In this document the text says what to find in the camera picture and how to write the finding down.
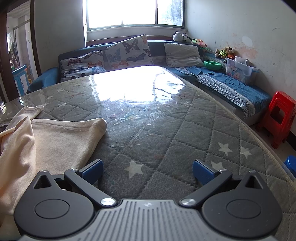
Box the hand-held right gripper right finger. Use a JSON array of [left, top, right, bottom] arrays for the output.
[[180, 159, 264, 207]]

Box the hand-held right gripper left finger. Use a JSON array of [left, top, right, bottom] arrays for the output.
[[32, 159, 117, 207]]

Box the cream knit garment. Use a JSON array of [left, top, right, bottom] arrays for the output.
[[0, 105, 107, 216]]

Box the blue plastic stool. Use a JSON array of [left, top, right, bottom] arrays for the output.
[[283, 156, 296, 180]]

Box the blue sofa cover cloth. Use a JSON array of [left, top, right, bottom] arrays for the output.
[[174, 66, 272, 118]]

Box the red plastic stool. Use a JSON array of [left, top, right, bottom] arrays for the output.
[[255, 91, 296, 149]]

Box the green plastic basin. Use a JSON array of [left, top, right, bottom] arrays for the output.
[[203, 61, 222, 70]]

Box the clear plastic storage box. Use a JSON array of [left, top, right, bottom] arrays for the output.
[[225, 56, 259, 85]]

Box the blue cabinet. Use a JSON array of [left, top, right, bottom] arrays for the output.
[[12, 65, 28, 96]]

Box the grey pillow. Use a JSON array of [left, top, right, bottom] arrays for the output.
[[164, 42, 204, 68]]

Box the brown and green plush toy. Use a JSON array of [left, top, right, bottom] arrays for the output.
[[215, 48, 228, 59]]

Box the large butterfly print pillow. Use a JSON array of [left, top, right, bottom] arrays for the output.
[[105, 34, 153, 71]]

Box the pink and green plush toy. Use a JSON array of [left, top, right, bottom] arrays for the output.
[[191, 38, 208, 47]]

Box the blue sectional sofa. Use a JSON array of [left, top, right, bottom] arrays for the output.
[[27, 39, 272, 126]]

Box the black and white plush toy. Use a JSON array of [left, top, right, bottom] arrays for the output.
[[172, 32, 192, 43]]

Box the window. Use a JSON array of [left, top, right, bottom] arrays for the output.
[[83, 0, 186, 32]]

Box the dark wooden door frame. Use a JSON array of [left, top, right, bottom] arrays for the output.
[[0, 0, 39, 102]]

